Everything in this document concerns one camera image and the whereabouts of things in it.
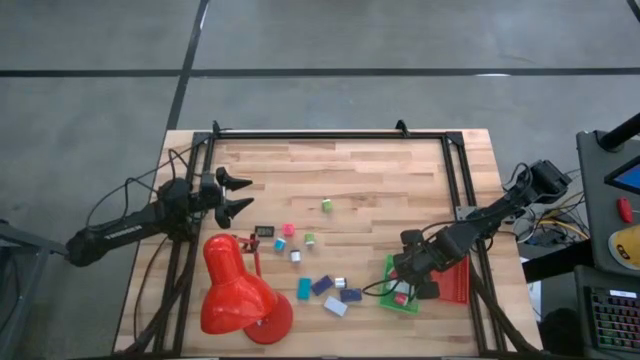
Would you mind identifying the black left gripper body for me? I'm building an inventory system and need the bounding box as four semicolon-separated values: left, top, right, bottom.
190;174;225;216

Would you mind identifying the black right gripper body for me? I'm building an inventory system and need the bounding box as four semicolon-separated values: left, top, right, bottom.
394;229;464;286

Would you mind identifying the white plastic box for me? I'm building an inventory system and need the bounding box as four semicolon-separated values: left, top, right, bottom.
323;295;349;318

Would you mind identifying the red plastic basket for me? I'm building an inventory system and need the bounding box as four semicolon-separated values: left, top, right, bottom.
430;254;471;305

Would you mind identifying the green plastic basket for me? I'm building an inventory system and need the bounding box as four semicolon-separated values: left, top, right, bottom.
377;253;425;316

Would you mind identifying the red desk lamp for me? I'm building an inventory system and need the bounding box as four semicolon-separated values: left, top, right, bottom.
199;232;295;346

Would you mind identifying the grey equipment cart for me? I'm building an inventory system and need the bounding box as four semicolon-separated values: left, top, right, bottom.
576;128;640;274

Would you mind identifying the grey metal stand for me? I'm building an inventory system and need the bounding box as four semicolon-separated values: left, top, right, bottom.
0;218;69;360

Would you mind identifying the yellow white round object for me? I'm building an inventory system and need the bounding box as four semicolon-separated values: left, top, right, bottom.
608;224;640;271

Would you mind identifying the red oval button device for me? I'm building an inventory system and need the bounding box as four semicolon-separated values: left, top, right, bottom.
616;196;634;225

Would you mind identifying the blue screen monitor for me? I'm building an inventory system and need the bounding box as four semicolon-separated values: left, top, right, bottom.
603;155;640;196

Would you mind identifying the black pole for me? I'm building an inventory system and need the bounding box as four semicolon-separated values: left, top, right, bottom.
598;112;640;152

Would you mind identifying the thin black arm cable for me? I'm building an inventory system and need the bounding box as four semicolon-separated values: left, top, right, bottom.
84;144;201;229

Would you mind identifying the tangled cable bundle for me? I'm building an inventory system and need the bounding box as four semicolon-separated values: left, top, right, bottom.
509;189;591;249

